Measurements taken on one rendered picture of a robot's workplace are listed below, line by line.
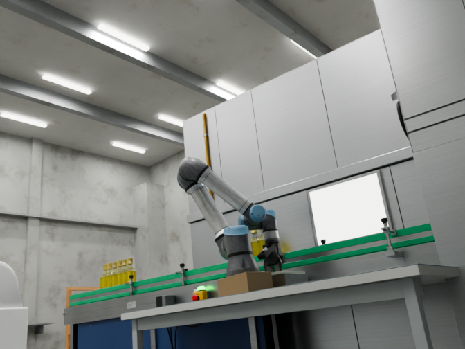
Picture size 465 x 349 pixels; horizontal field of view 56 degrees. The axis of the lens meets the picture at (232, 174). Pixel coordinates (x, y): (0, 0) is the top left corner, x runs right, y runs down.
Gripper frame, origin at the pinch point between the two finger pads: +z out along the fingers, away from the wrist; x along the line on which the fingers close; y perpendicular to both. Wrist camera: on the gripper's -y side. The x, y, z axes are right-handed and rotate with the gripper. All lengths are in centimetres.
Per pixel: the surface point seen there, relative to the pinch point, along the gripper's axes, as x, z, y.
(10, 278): 299, -45, 27
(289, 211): 7, -42, 39
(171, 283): 81, -10, 14
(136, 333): 74, 16, -21
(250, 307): -3.2, 11.6, -28.2
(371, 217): -40, -27, 39
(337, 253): -24.4, -10.4, 22.5
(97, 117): 766, -546, 479
